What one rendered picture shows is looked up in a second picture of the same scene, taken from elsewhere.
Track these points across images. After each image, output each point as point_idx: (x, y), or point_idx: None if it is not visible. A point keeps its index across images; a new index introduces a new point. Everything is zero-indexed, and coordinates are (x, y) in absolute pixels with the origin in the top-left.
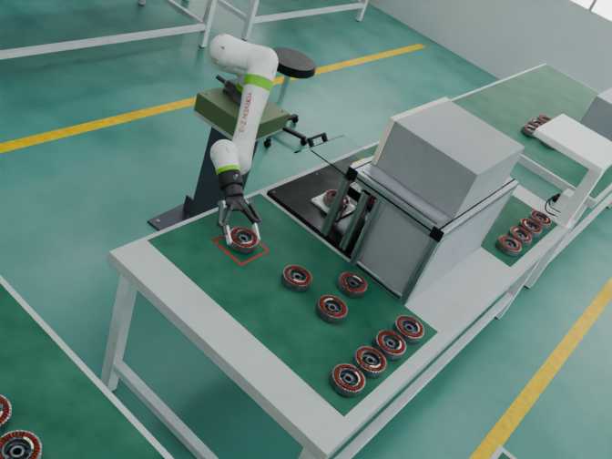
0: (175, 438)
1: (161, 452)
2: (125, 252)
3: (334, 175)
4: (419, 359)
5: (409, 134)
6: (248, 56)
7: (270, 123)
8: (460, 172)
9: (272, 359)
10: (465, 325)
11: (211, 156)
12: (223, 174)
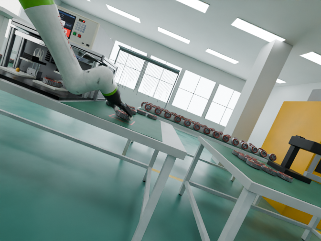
0: (131, 209)
1: (207, 142)
2: (179, 147)
3: (1, 71)
4: None
5: (102, 30)
6: None
7: None
8: (111, 43)
9: (162, 125)
10: None
11: (111, 82)
12: (118, 89)
